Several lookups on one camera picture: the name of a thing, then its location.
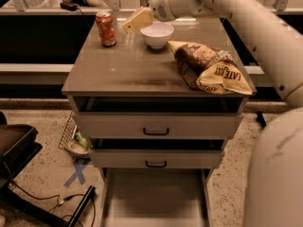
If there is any drawer with black handle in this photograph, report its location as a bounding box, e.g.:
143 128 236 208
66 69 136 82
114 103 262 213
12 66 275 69
73 113 242 139
89 149 223 169

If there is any red coke can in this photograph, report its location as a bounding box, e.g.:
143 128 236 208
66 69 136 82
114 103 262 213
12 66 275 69
96 10 116 47

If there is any wire basket on floor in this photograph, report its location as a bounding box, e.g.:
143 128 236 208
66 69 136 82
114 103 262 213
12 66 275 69
58 114 77 149

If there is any small bowl on floor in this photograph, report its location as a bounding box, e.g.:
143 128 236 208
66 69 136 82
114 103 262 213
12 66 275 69
67 141 89 159

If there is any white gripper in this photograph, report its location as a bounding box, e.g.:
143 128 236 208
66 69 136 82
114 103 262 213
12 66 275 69
122 0 175 33

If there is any black power adapter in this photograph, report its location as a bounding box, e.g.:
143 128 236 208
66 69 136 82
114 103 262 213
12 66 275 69
61 1 78 11

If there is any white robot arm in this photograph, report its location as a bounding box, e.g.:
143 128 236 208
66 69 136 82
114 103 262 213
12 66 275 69
123 0 303 227

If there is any open bottom drawer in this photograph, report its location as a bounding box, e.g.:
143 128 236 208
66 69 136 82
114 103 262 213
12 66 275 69
100 168 212 227

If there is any top drawer with black handle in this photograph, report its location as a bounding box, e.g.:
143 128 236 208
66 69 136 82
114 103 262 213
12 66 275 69
73 113 242 139

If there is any grey drawer cabinet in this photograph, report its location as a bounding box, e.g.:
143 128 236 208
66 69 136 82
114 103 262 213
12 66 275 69
62 12 248 227

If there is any brown yellow chip bag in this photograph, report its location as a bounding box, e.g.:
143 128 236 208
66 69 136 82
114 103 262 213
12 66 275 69
168 41 252 96

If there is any blue tape cross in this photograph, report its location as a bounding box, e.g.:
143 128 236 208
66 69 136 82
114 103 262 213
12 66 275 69
63 159 90 187

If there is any white ceramic bowl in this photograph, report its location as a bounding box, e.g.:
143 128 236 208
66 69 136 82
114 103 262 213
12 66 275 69
140 22 174 49

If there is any black metal stand leg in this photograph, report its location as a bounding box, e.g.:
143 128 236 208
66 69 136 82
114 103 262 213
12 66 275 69
257 112 266 129

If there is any black cable on floor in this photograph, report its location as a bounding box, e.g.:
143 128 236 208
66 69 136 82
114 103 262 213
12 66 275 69
2 161 97 227

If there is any middle drawer with black handle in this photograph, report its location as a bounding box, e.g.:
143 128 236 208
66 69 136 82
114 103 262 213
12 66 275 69
89 149 223 169

